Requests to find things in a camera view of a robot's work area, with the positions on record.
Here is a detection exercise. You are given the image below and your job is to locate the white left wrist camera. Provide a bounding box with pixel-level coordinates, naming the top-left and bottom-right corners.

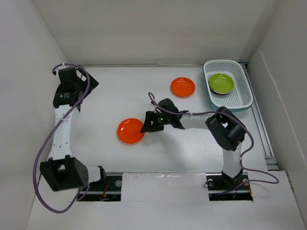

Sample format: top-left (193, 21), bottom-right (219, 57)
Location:
top-left (52, 63), bottom-right (80, 72)

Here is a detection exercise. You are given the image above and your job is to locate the black metal base rail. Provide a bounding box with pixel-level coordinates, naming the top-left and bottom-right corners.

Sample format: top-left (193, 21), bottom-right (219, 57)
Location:
top-left (80, 172), bottom-right (253, 203)

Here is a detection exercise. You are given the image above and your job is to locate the orange plate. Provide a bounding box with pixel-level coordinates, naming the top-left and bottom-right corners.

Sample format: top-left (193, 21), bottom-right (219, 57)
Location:
top-left (117, 118), bottom-right (144, 144)
top-left (170, 77), bottom-right (196, 98)

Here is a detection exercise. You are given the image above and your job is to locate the cream plate with leaf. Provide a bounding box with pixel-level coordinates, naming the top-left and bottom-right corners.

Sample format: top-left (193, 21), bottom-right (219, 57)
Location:
top-left (209, 85), bottom-right (235, 95)

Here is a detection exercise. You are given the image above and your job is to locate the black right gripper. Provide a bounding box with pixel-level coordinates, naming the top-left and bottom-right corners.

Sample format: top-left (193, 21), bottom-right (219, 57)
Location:
top-left (141, 110), bottom-right (171, 132)

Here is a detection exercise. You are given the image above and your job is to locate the white perforated plastic bin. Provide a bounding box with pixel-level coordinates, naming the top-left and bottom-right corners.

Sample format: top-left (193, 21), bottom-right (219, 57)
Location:
top-left (202, 59), bottom-right (253, 112)

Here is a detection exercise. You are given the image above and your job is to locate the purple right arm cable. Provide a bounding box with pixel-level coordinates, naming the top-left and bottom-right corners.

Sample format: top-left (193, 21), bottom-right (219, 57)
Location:
top-left (148, 92), bottom-right (280, 196)

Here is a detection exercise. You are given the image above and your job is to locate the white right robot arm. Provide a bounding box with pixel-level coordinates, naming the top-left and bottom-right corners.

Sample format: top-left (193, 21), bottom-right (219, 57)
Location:
top-left (141, 98), bottom-right (246, 189)

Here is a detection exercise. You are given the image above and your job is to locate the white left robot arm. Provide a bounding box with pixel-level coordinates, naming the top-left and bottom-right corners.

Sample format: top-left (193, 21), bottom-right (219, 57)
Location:
top-left (39, 66), bottom-right (107, 192)

